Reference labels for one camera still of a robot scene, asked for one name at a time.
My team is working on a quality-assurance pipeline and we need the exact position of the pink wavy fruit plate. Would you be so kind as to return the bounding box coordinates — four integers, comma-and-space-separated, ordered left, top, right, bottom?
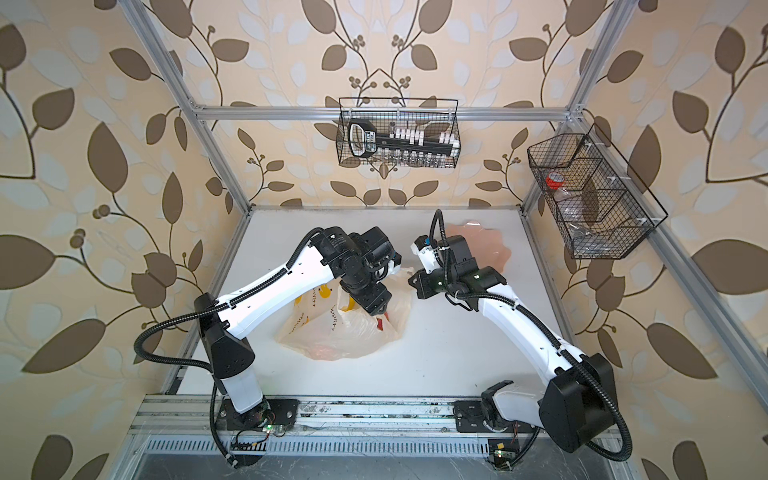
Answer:
446, 221, 511, 274

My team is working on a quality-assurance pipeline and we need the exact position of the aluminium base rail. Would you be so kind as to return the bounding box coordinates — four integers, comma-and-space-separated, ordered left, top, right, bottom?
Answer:
128, 395, 625, 439

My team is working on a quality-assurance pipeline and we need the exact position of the clear bottle red cap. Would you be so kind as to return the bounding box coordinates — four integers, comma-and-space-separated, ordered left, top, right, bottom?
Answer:
546, 171, 600, 243

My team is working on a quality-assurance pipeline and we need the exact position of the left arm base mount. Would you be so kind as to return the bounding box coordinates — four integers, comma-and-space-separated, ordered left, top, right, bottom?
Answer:
216, 397, 300, 431

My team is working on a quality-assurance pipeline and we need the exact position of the black wire basket right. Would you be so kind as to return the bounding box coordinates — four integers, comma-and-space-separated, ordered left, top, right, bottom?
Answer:
527, 124, 668, 260

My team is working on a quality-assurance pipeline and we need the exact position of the black white tool set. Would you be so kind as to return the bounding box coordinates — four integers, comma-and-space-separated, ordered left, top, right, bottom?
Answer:
346, 120, 461, 158

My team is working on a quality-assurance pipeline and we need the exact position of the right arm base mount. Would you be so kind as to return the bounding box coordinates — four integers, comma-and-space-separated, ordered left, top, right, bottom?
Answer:
453, 400, 534, 435

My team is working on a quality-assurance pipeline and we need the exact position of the banana print plastic bag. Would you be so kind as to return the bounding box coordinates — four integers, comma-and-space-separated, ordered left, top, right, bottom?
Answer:
276, 268, 414, 360

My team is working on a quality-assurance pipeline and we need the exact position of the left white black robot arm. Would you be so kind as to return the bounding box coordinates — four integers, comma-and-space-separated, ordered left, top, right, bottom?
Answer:
134, 227, 402, 415

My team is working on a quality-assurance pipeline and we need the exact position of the black wire basket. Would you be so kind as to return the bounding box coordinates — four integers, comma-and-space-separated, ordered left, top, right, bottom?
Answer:
527, 124, 668, 260
335, 95, 462, 169

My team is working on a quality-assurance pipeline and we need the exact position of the black wire basket centre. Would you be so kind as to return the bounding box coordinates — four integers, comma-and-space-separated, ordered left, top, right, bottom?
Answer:
335, 95, 462, 169

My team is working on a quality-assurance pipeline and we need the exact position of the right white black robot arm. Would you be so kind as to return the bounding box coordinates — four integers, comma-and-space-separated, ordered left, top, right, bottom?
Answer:
408, 267, 633, 462

